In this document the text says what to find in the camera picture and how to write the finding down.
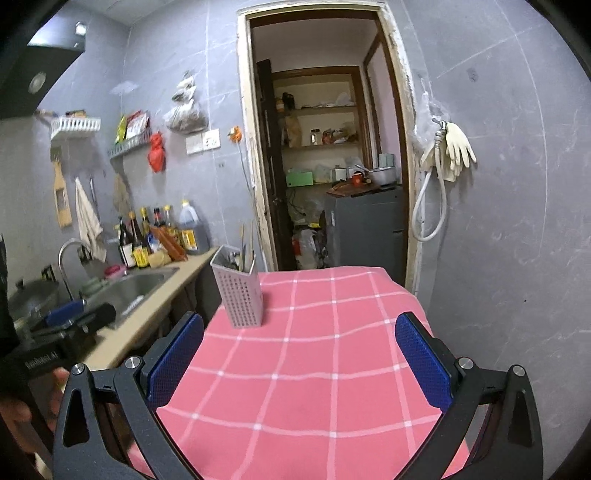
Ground green box on shelf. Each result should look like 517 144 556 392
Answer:
286 171 314 188

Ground person's left hand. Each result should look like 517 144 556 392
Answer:
0 366 70 425

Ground yellow label sauce bottle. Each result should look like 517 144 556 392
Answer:
128 211 149 269

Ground metal spice wall shelf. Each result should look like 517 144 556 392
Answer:
108 128 152 159

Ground red plastic bag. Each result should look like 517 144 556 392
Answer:
147 132 166 173

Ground pink checked tablecloth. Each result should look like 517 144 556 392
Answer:
157 267 440 479

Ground dark sauce bottle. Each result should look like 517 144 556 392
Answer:
117 218 136 270

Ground white perforated utensil holder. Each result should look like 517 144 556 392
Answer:
211 245 263 328

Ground steel kitchen sink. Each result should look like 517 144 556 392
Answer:
83 268 177 330

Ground red mug on cabinet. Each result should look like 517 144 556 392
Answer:
351 172 366 187

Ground cream rubber gloves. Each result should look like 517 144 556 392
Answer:
419 121 477 183

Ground hanging beige towel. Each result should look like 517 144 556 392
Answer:
75 177 107 263

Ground white wall socket panel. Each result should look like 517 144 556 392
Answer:
185 129 221 155

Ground wooden storage shelf unit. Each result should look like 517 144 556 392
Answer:
273 66 373 187

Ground grey cabinet in doorway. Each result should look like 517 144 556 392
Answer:
325 186 407 285

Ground wooden grater board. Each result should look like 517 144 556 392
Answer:
52 160 72 229

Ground steel pot on cabinet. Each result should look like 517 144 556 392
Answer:
369 166 398 187

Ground white wall basket shelf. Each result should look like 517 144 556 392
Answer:
50 116 101 141

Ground wooden chopstick purple band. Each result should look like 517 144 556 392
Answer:
247 220 256 273

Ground large oil jug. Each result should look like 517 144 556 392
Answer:
178 200 209 255

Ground hanging grey plastic bag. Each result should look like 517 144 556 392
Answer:
163 71 207 135

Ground chrome faucet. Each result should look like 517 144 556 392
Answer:
57 238 92 300

